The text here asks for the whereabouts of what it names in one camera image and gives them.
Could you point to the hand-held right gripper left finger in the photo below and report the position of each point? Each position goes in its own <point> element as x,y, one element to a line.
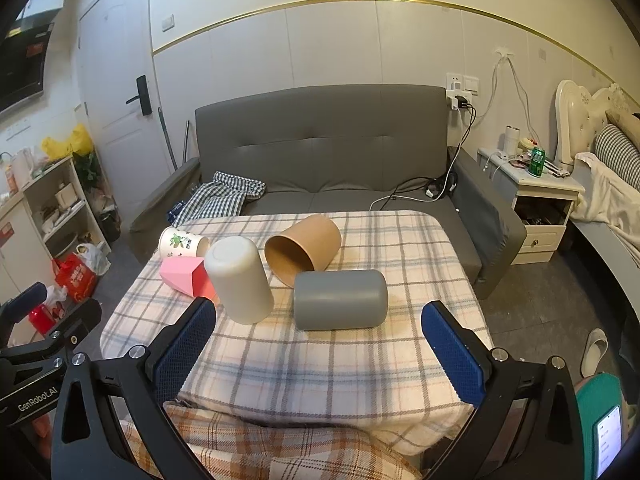
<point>187,340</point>

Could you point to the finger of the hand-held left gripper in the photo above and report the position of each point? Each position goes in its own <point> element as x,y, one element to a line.
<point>82,320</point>
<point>25,296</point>

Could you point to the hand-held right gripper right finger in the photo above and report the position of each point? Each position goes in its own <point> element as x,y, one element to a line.
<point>452,355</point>

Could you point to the grey plastic cup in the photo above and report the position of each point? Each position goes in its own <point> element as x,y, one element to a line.
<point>340,300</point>

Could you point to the pink paper cup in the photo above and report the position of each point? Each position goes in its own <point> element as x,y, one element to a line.
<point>182,275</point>

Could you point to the cream plastic cup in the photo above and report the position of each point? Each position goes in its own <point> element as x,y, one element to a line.
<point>237,280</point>

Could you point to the white printed paper cup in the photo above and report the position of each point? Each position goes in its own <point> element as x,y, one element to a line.
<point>181,242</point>

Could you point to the brown paper cup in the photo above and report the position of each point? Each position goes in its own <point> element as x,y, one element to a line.
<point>310,245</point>

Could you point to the red gift bag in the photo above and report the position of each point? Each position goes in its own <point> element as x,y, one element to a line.
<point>75,280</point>

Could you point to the white plastic bag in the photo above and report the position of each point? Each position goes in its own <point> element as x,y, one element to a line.
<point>95,257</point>

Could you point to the white storage shelf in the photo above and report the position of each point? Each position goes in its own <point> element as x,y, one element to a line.
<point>60,210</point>

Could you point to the white kettle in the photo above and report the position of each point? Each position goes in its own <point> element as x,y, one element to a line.
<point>21,170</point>

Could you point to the plaid tablecloth table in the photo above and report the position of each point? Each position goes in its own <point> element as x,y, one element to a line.
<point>320,375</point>

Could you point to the white slipper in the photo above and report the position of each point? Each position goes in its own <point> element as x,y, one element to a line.
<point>594,352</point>

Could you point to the orange plaid blanket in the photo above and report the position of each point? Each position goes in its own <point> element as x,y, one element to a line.
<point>280,450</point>

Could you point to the teal stool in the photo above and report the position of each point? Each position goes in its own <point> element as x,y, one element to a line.
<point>592,395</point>

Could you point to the green checked cloth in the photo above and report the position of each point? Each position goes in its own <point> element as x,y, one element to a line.
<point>220,197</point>

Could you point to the yellow plastic bag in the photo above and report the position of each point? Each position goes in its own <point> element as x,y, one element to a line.
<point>70,142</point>

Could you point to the white nightstand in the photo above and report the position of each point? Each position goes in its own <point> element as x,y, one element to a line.
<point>542,210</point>

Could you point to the smartphone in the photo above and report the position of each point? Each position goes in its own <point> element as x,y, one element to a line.
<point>609,440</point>

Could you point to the green drink can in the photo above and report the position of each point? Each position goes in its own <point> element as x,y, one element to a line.
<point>537,162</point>

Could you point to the beige bed blanket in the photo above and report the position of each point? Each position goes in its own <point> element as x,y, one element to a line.
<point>610,200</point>

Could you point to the white tumbler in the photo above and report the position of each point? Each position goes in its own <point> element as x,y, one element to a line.
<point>511,141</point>

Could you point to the black range hood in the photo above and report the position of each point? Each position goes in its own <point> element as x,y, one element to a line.
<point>22,65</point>

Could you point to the grey sofa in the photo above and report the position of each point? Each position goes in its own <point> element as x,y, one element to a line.
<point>320,150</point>

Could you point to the black door lock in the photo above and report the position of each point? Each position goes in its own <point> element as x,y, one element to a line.
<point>143,94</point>

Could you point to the black checked pillow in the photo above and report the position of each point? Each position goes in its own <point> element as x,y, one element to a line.
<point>617,155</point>

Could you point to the white door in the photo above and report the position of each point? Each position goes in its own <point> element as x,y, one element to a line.
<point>115,50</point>

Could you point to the cream bed headboard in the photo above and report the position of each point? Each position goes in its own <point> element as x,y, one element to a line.
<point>575,110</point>

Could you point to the grey bed frame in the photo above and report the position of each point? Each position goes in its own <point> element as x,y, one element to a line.
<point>607,270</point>

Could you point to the white wall charger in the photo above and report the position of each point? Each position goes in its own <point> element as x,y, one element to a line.
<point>459,101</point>

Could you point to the white wall switch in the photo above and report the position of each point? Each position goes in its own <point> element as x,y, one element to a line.
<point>471,84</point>

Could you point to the small wall switch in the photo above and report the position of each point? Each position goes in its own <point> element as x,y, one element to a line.
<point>168,23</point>

